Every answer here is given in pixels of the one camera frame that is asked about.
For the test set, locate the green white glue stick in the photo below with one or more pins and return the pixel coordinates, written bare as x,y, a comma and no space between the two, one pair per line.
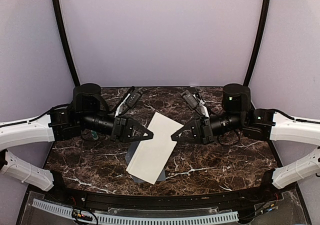
94,135

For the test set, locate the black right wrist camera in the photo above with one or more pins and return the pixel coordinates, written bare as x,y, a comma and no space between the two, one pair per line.
190,100

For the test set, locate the black left frame post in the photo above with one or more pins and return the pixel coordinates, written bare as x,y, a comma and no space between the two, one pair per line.
64,41

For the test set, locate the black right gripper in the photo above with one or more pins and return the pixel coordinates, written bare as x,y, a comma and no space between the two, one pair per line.
207,134

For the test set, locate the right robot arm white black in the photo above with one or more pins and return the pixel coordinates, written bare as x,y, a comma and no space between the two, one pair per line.
257,124

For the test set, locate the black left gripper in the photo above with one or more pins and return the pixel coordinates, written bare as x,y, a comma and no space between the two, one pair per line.
122,128

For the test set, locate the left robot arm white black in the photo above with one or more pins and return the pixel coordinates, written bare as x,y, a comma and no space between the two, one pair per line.
87,111

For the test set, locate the beige letter sheet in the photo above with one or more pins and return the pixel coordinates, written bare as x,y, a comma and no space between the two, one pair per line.
151,156

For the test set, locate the white slotted cable duct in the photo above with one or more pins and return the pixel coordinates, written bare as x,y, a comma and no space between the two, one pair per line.
100,218

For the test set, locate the black frame post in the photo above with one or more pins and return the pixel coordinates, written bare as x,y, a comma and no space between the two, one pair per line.
257,42
64,41

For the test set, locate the black right frame post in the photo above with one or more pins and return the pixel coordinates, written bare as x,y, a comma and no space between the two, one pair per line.
257,42

